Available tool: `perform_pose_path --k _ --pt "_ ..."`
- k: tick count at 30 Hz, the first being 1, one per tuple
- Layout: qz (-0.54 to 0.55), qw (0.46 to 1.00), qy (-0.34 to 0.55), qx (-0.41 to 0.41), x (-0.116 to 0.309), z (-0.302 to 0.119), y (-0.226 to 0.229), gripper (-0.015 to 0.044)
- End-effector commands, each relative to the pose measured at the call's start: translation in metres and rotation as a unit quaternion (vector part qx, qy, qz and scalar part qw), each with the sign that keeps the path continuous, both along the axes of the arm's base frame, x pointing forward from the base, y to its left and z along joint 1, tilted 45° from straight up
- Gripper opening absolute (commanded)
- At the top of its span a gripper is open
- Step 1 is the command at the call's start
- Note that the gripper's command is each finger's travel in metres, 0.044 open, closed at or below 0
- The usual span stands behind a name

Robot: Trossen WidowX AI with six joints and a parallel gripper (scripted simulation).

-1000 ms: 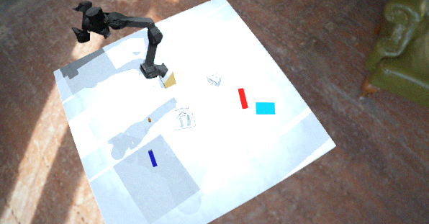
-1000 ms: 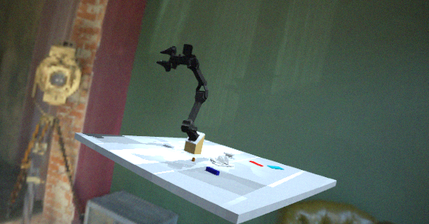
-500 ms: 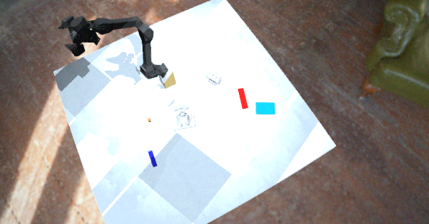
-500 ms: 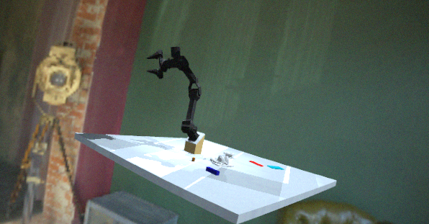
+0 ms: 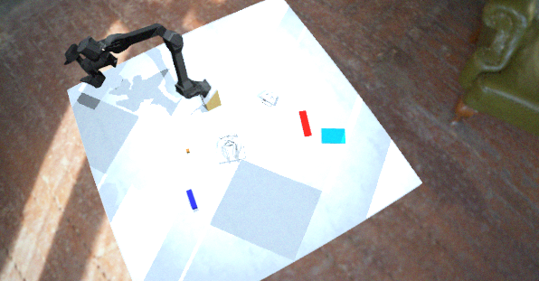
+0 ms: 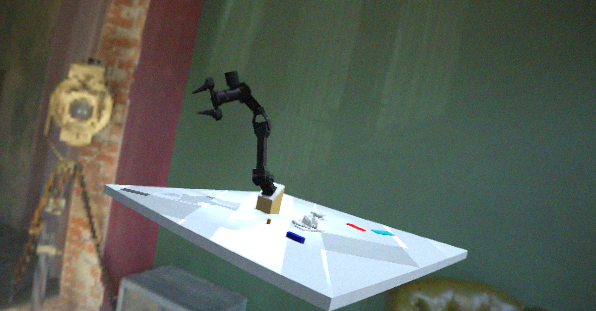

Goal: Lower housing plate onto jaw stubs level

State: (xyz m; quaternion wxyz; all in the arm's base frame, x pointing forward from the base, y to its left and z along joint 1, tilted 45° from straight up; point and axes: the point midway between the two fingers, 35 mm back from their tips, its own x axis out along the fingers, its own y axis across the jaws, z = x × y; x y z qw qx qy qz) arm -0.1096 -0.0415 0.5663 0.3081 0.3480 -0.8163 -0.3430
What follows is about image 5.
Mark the cyan rectangular block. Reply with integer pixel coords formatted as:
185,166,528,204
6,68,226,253
322,128,345,144

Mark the red flat bar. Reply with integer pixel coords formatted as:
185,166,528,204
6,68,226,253
299,110,312,136

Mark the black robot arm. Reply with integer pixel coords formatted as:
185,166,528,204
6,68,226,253
77,23,212,100

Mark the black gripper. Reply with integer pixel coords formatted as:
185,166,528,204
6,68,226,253
64,44,106,89

